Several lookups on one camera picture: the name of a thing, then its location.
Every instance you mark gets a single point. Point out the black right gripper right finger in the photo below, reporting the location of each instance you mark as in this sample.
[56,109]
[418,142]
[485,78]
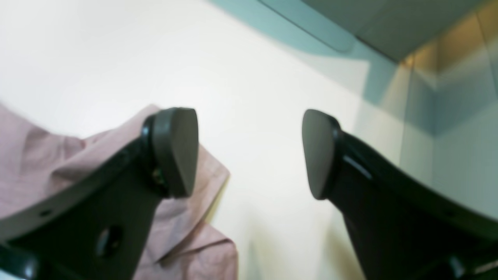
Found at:
[399,228]

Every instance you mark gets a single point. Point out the mauve t-shirt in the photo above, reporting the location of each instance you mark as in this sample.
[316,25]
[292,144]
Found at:
[36,164]

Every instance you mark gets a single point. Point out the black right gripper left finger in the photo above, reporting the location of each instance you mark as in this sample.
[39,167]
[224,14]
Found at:
[97,228]

